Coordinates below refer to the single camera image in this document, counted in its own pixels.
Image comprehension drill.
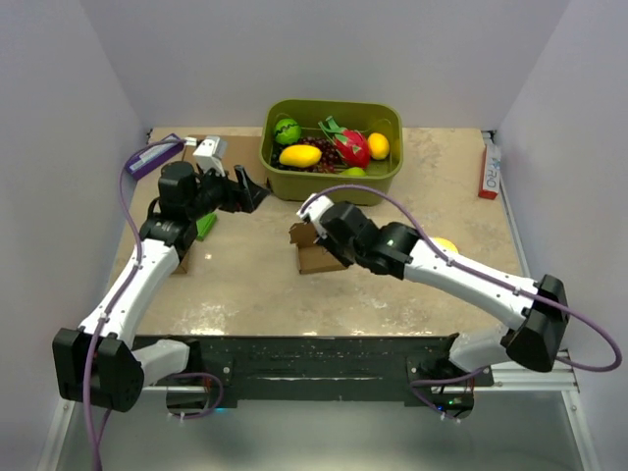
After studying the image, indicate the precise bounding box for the yellow toy lemon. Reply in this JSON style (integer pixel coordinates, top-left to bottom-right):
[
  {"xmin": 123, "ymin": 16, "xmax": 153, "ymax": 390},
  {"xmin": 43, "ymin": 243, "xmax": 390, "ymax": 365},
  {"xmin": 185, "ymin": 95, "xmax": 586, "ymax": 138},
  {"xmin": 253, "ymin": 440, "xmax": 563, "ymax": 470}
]
[{"xmin": 367, "ymin": 132, "xmax": 391, "ymax": 160}]

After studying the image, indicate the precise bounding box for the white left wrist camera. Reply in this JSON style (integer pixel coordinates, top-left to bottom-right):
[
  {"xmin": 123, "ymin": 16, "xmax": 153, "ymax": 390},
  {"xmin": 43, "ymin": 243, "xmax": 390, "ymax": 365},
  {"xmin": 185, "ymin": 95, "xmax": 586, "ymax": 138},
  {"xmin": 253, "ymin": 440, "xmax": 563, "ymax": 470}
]
[{"xmin": 193, "ymin": 135, "xmax": 228, "ymax": 177}]

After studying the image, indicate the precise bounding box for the small brown cardboard box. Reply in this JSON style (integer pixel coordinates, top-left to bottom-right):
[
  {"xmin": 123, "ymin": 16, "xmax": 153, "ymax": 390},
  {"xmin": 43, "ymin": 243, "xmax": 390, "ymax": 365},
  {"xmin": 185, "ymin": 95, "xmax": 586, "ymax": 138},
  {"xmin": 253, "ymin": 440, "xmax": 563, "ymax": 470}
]
[{"xmin": 173, "ymin": 246, "xmax": 192, "ymax": 275}]

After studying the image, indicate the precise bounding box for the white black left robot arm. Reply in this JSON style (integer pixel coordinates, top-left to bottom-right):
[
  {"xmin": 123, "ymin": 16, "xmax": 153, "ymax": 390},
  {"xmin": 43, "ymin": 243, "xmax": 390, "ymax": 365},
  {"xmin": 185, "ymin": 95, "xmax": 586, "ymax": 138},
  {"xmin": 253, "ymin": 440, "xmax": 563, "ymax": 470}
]
[{"xmin": 52, "ymin": 161, "xmax": 270, "ymax": 412}]

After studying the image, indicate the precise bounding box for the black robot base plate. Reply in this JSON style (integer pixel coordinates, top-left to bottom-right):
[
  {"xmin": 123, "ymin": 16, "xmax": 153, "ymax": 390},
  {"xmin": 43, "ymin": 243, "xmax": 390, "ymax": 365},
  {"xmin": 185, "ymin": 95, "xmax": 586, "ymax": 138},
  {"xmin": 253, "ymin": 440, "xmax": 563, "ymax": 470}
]
[{"xmin": 159, "ymin": 336, "xmax": 467, "ymax": 407}]

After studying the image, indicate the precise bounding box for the dark toy grapes bunch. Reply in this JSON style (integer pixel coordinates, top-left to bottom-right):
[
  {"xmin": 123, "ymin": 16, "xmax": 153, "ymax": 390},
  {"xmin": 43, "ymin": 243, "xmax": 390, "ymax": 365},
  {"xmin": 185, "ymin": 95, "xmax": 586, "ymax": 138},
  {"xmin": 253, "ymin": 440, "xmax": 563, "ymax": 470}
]
[{"xmin": 269, "ymin": 137, "xmax": 347, "ymax": 174}]

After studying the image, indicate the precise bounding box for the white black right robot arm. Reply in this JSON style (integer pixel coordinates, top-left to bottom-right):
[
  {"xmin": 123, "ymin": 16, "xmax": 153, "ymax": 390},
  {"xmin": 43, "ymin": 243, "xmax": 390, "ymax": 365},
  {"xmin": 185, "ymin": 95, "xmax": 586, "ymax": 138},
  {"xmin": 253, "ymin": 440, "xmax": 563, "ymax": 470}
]
[{"xmin": 299, "ymin": 197, "xmax": 569, "ymax": 386}]

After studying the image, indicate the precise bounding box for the large closed cardboard box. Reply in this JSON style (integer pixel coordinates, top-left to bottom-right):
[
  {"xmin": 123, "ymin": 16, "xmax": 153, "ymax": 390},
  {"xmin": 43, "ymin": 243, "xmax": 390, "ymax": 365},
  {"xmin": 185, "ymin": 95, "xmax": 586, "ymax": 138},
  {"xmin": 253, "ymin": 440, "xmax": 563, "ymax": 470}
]
[{"xmin": 182, "ymin": 134, "xmax": 267, "ymax": 189}]

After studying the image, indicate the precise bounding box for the green toy lime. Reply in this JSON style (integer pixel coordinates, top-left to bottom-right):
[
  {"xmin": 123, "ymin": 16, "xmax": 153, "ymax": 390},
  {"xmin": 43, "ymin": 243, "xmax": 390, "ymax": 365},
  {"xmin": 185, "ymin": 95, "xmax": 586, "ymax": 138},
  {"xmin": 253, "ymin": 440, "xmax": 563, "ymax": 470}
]
[{"xmin": 340, "ymin": 167, "xmax": 367, "ymax": 178}]

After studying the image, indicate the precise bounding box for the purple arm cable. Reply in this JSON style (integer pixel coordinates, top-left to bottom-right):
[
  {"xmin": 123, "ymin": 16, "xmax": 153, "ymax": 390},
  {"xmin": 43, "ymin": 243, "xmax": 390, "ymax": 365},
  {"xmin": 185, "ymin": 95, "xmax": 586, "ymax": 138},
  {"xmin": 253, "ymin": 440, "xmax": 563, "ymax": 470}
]
[
  {"xmin": 81, "ymin": 137, "xmax": 227, "ymax": 471},
  {"xmin": 301, "ymin": 183, "xmax": 623, "ymax": 425}
]

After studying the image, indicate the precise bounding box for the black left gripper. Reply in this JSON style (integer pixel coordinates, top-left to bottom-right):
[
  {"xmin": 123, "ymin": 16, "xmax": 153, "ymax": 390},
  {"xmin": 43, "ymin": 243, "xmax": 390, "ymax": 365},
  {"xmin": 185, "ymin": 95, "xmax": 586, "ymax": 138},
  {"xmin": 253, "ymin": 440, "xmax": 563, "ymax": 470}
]
[{"xmin": 187, "ymin": 163, "xmax": 270, "ymax": 221}]

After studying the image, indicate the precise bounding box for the purple rectangular box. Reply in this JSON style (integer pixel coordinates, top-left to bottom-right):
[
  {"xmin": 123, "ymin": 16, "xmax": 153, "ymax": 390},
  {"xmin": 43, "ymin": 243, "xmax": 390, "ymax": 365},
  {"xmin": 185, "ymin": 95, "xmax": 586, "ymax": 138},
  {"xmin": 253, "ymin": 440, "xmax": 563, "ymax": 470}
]
[{"xmin": 124, "ymin": 133, "xmax": 184, "ymax": 182}]

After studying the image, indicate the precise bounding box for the green toy watermelon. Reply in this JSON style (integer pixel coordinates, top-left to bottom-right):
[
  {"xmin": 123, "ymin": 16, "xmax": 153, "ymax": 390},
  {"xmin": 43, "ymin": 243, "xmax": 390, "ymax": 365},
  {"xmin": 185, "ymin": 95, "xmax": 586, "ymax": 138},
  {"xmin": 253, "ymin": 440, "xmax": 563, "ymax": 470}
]
[{"xmin": 274, "ymin": 118, "xmax": 302, "ymax": 146}]

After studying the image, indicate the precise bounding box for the pink toy dragon fruit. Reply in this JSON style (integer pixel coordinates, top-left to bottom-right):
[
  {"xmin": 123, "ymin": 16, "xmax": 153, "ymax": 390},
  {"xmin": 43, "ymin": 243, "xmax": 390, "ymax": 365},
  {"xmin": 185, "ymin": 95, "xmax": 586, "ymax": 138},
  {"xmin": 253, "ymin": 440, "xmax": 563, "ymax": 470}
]
[{"xmin": 318, "ymin": 116, "xmax": 371, "ymax": 169}]

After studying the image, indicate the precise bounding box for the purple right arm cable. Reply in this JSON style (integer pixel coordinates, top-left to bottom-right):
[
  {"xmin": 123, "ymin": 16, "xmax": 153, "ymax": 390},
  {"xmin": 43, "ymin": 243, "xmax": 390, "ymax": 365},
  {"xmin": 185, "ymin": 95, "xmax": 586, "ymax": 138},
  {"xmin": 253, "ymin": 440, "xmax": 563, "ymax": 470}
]
[{"xmin": 301, "ymin": 183, "xmax": 623, "ymax": 425}]

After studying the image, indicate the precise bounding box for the green small box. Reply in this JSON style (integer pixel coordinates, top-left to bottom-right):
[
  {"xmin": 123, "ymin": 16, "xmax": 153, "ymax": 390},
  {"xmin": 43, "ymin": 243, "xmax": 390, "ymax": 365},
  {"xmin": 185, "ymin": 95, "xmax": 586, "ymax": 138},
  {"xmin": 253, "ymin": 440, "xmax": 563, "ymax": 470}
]
[{"xmin": 196, "ymin": 213, "xmax": 218, "ymax": 241}]

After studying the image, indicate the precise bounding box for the olive green plastic bin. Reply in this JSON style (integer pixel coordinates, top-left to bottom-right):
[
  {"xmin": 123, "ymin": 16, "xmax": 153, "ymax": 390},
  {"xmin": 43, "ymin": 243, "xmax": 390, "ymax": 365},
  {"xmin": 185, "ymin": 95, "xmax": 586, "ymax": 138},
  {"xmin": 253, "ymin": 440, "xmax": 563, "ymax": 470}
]
[{"xmin": 259, "ymin": 98, "xmax": 404, "ymax": 208}]

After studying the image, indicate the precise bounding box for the yellow toy mango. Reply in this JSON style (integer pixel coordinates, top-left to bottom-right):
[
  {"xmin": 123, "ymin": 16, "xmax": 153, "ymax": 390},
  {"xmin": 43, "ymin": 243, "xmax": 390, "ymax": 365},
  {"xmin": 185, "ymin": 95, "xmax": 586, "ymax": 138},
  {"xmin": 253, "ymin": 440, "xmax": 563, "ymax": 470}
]
[{"xmin": 279, "ymin": 144, "xmax": 322, "ymax": 168}]

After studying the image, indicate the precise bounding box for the round yellow sponge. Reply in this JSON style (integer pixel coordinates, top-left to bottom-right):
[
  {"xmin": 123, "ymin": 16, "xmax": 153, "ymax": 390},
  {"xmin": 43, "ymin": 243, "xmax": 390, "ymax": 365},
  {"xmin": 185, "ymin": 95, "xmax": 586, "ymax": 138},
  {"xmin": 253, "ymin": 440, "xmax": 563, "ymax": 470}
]
[{"xmin": 431, "ymin": 237, "xmax": 459, "ymax": 253}]

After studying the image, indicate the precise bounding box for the red white toothpaste box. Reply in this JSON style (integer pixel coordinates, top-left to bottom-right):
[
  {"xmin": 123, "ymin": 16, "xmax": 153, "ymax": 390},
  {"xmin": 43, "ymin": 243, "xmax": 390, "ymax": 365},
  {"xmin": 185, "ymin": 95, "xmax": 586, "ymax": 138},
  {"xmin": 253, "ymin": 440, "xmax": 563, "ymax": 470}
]
[{"xmin": 478, "ymin": 142, "xmax": 501, "ymax": 200}]

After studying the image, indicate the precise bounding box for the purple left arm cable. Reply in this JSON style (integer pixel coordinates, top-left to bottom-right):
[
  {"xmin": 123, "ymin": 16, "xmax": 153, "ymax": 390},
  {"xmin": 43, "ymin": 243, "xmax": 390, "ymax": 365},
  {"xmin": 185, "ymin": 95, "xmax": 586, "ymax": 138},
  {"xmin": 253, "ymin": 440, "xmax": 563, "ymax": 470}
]
[{"xmin": 81, "ymin": 137, "xmax": 227, "ymax": 471}]

